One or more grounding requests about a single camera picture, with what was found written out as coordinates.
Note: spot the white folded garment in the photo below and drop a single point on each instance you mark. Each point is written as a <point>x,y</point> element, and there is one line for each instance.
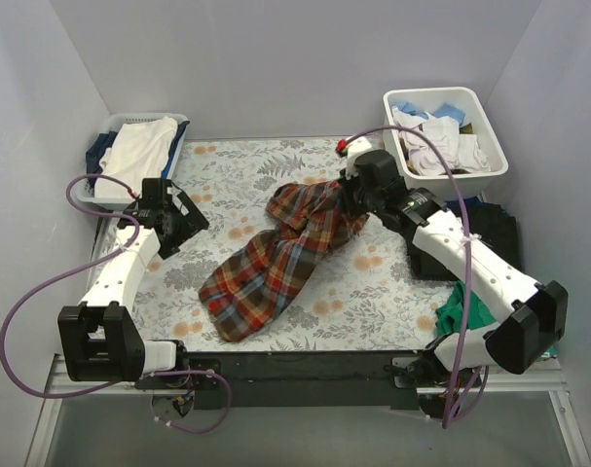
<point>139,151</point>

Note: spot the floral table mat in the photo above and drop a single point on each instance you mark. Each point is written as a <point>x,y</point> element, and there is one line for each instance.
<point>363,297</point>

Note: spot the light blue garment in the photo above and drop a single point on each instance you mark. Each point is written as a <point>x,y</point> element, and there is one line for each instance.
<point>444,110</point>

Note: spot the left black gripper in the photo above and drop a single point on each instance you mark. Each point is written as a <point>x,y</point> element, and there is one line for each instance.
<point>179,226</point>

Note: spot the aluminium frame rail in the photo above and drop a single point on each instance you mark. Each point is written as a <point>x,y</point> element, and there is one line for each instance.
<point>519,421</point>

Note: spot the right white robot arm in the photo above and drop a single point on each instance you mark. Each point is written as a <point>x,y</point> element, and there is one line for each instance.
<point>529,316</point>

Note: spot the plaid long sleeve shirt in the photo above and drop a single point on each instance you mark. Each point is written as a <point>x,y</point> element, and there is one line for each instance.
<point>260,281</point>

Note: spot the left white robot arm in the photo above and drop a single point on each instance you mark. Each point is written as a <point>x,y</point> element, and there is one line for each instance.
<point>99,339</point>

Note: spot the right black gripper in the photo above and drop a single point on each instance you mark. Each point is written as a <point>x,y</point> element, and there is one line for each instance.
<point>351,196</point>

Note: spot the white crumpled clothes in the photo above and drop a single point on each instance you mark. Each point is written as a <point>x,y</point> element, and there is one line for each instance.
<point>457,144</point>

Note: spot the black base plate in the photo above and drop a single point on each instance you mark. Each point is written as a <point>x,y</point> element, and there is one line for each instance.
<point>310,379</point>

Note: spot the green shirt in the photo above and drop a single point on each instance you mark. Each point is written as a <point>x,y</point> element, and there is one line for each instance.
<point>449,316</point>

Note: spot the navy blue garment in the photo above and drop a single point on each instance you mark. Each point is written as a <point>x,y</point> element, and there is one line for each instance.
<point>97,150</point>

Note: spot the black folded shirt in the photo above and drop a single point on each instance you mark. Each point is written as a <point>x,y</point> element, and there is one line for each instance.
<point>498,229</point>

